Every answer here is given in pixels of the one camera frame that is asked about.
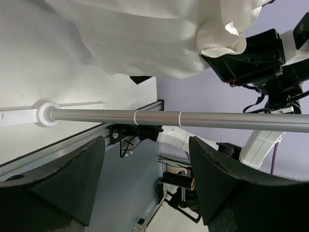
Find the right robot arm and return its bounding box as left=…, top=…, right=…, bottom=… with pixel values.
left=158, top=12, right=309, bottom=169

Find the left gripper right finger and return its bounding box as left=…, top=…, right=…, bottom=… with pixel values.
left=189, top=137, right=309, bottom=232

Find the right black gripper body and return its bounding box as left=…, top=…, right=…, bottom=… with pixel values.
left=205, top=29, right=285, bottom=86

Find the aluminium mounting rail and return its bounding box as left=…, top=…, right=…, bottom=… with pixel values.
left=0, top=98, right=165, bottom=179

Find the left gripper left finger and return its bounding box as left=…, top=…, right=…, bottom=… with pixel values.
left=0, top=136, right=105, bottom=232

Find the black garment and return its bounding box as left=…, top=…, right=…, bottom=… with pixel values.
left=130, top=76, right=152, bottom=85

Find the silver clothes rack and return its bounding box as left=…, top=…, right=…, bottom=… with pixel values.
left=0, top=100, right=309, bottom=133

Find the white pleated skirt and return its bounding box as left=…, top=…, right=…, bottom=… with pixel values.
left=48, top=0, right=267, bottom=79

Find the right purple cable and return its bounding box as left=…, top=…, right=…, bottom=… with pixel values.
left=269, top=141, right=282, bottom=174

